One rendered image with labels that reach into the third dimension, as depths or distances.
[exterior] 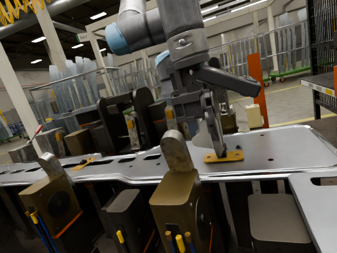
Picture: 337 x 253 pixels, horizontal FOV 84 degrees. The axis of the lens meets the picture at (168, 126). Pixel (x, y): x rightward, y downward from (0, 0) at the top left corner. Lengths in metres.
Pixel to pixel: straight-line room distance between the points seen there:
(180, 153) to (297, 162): 0.21
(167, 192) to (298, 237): 0.17
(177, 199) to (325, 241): 0.16
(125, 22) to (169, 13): 0.15
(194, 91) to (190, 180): 0.18
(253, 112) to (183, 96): 0.25
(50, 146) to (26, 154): 0.27
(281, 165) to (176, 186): 0.20
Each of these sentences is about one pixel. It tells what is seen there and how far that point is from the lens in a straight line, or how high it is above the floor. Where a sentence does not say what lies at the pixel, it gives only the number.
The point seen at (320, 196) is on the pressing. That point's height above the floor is 1.00.
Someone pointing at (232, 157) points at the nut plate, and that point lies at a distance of 0.42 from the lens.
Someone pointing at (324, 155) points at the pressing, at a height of 1.00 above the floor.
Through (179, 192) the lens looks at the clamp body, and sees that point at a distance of 0.28.
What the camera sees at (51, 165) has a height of 1.07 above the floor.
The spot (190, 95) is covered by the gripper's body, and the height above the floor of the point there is 1.16.
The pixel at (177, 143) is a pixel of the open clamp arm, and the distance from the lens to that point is 0.29.
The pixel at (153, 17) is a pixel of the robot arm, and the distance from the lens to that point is 0.48.
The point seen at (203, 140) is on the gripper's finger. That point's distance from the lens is 0.40.
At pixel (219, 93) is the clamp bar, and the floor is 1.11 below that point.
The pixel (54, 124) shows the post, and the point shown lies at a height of 1.12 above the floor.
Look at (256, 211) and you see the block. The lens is 0.33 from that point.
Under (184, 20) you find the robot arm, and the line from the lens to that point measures 0.36.
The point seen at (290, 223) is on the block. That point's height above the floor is 0.98.
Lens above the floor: 1.20
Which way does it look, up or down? 14 degrees down
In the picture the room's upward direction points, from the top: 16 degrees counter-clockwise
